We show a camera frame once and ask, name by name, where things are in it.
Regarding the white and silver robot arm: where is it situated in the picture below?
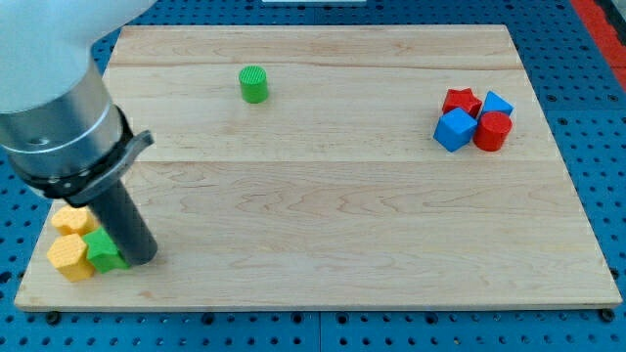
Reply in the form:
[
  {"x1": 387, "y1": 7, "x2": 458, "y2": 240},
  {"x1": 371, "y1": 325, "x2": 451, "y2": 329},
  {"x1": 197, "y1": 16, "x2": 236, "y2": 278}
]
[{"x1": 1, "y1": 0, "x2": 155, "y2": 178}]

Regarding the red star block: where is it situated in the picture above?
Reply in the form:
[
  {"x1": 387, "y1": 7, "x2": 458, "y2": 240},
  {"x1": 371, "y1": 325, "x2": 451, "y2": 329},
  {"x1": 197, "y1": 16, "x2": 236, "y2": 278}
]
[{"x1": 442, "y1": 88, "x2": 482, "y2": 118}]

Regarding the green star block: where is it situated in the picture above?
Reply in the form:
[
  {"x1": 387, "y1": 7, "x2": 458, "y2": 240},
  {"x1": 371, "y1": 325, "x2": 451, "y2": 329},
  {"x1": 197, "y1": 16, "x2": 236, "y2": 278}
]
[{"x1": 82, "y1": 227, "x2": 130, "y2": 274}]

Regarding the light wooden board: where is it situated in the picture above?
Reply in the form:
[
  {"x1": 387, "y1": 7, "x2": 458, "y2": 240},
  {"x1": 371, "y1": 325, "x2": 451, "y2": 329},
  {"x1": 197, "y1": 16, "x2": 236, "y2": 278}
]
[{"x1": 15, "y1": 24, "x2": 622, "y2": 312}]

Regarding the green cylinder block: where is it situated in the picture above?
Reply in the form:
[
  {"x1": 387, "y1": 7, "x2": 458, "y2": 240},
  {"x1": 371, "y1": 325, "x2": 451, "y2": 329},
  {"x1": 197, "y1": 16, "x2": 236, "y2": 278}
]
[{"x1": 239, "y1": 66, "x2": 269, "y2": 104}]

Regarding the blue cube block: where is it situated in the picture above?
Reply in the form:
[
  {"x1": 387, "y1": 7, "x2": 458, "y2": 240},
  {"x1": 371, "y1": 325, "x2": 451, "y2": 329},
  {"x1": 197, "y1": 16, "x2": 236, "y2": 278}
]
[{"x1": 433, "y1": 108, "x2": 477, "y2": 153}]

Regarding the red cylinder block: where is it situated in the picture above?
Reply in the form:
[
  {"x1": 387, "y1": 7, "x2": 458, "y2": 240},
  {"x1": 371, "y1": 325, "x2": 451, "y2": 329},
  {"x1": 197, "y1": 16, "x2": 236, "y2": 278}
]
[{"x1": 473, "y1": 111, "x2": 513, "y2": 152}]

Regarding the blue triangle block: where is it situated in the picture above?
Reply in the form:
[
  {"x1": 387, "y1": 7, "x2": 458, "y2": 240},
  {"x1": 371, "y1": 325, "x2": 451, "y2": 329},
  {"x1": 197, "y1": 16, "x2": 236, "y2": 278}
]
[{"x1": 481, "y1": 91, "x2": 514, "y2": 116}]

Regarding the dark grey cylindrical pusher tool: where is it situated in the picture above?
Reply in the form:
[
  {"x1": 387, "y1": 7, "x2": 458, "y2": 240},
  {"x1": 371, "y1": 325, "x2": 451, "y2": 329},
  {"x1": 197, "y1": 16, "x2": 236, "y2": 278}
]
[{"x1": 89, "y1": 181, "x2": 157, "y2": 266}]

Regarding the yellow heart block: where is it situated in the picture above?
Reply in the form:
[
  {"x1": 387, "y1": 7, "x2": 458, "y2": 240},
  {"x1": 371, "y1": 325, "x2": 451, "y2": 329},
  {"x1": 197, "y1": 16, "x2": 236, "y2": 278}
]
[{"x1": 51, "y1": 205, "x2": 100, "y2": 236}]

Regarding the yellow hexagon block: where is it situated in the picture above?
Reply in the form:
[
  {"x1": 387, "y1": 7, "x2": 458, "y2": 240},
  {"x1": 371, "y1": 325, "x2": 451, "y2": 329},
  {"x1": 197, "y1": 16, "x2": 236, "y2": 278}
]
[{"x1": 46, "y1": 234, "x2": 95, "y2": 283}]

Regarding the black clamp ring with lever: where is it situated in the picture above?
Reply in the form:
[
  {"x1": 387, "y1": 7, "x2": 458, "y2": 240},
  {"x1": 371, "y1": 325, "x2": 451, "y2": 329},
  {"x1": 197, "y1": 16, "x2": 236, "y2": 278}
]
[{"x1": 8, "y1": 104, "x2": 156, "y2": 208}]

